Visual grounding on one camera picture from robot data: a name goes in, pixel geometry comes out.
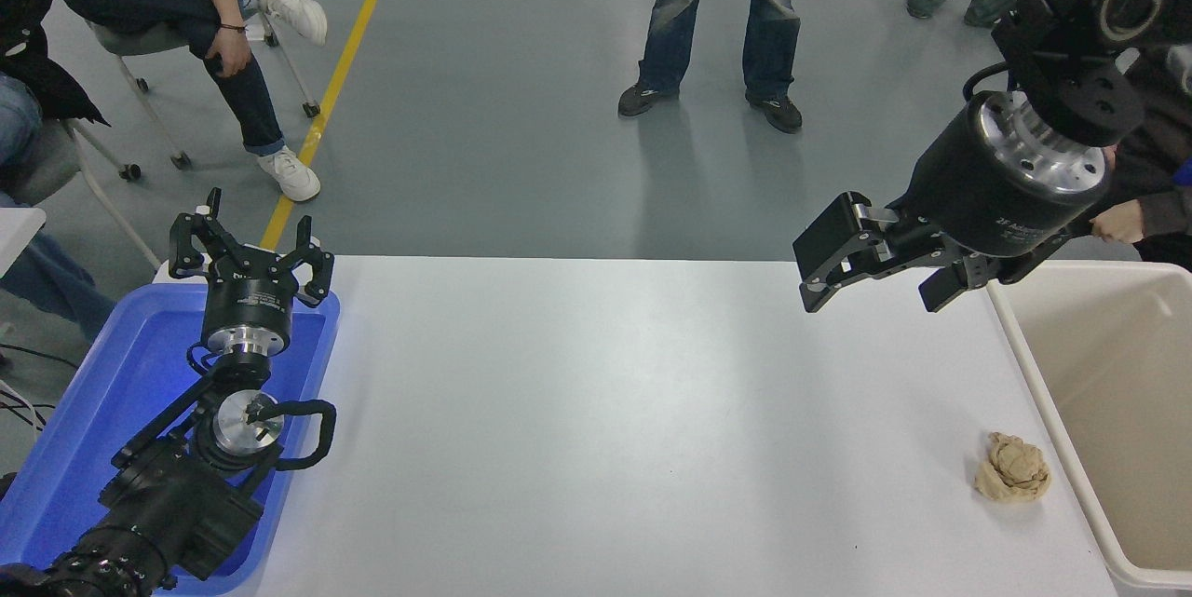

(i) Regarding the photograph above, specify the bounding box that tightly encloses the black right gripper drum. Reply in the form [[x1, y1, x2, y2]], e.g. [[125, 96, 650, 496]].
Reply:
[[898, 91, 1106, 287]]

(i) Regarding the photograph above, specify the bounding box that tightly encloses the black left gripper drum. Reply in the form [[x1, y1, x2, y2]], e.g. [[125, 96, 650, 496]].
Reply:
[[202, 247, 300, 333]]

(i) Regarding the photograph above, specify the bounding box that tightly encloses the tan paper ball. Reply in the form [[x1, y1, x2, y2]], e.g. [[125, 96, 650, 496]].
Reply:
[[974, 432, 1051, 503]]

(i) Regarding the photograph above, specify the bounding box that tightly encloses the crouching person's hand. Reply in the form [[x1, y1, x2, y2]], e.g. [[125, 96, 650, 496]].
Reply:
[[1090, 198, 1149, 245]]

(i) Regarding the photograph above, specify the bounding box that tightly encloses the seated person's hand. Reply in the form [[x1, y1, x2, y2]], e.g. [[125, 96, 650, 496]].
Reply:
[[206, 23, 253, 79]]

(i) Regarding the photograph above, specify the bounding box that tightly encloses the blue plastic tray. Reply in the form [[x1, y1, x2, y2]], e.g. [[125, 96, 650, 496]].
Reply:
[[0, 282, 341, 596]]

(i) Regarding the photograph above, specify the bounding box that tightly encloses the grey wheeled chair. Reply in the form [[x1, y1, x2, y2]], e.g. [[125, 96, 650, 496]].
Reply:
[[0, 117, 164, 272], [88, 0, 322, 171]]

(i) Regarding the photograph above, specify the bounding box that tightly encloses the small white table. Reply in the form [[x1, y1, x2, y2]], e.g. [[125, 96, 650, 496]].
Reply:
[[0, 208, 47, 279]]

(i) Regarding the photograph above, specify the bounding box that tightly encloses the crouching person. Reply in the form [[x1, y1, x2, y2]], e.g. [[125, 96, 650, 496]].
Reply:
[[1071, 47, 1192, 267]]

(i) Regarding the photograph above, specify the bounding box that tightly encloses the large pale plastic bin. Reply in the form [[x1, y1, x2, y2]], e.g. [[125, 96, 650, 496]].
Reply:
[[982, 260, 1192, 593]]

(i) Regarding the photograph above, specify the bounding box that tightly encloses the person beside small table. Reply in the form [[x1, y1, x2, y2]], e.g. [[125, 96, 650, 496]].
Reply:
[[0, 0, 117, 342]]

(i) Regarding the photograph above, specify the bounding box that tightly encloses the black floor cable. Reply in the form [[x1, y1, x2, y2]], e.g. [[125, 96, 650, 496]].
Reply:
[[0, 344, 83, 373]]

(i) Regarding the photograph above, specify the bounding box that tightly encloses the white floor cable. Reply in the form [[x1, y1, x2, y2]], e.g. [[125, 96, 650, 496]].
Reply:
[[0, 381, 49, 435]]

